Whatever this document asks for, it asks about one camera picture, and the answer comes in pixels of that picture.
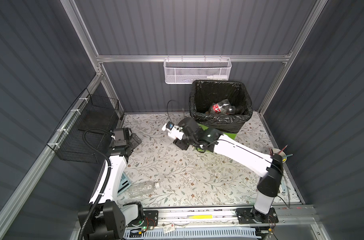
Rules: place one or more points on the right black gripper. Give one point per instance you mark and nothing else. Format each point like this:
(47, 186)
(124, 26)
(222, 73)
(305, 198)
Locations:
(178, 143)

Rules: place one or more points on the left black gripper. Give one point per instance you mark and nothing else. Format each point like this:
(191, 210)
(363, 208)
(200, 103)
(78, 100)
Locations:
(133, 141)

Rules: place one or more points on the clear bottle red label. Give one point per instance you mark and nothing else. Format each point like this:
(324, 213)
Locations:
(223, 107)

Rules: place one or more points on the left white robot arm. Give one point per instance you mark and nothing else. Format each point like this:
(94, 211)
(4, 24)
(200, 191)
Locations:
(102, 219)

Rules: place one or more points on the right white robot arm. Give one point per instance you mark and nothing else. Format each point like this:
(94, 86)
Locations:
(268, 166)

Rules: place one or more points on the black bin liner bag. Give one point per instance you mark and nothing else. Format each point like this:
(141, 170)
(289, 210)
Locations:
(205, 93)

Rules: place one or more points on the clear ribbed empty bottle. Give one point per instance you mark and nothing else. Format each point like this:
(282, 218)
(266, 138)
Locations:
(145, 188)

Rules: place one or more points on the white cup pencil holder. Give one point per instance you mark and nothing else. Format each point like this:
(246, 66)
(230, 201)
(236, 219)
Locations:
(281, 153)

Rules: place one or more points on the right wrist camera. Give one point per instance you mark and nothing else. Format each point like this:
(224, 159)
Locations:
(173, 131)

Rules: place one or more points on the black wire wall basket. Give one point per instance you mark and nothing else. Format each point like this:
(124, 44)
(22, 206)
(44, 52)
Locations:
(95, 115)

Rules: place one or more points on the white wire wall basket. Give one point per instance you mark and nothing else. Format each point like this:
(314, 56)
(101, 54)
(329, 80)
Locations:
(184, 72)

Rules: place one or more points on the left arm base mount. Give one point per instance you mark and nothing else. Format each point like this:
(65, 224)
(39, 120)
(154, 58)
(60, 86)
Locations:
(149, 219)

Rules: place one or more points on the white tag on rail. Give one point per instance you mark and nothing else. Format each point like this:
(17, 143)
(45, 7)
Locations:
(169, 228)

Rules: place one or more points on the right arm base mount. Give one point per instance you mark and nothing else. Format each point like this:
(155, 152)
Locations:
(252, 216)

